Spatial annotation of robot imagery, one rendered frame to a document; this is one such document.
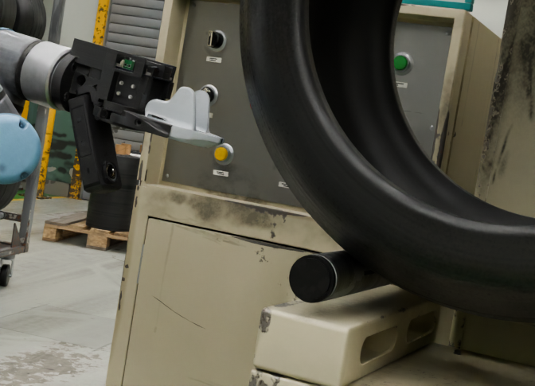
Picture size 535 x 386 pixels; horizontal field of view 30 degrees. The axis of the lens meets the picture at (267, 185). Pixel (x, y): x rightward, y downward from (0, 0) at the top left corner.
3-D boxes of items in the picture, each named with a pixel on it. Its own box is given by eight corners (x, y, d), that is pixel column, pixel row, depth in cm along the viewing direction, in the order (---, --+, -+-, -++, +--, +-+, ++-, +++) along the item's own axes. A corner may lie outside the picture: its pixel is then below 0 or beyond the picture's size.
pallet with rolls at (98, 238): (88, 227, 839) (102, 137, 835) (180, 243, 832) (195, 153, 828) (42, 239, 719) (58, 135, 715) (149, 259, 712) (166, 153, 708)
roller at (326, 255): (394, 241, 124) (430, 241, 123) (395, 277, 124) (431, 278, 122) (287, 254, 92) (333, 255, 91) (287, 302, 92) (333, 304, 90)
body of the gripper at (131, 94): (150, 60, 109) (61, 34, 114) (129, 135, 110) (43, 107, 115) (183, 68, 116) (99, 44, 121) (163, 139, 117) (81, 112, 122)
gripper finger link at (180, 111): (220, 97, 106) (148, 76, 110) (205, 150, 107) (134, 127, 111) (232, 99, 109) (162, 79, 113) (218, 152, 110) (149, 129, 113)
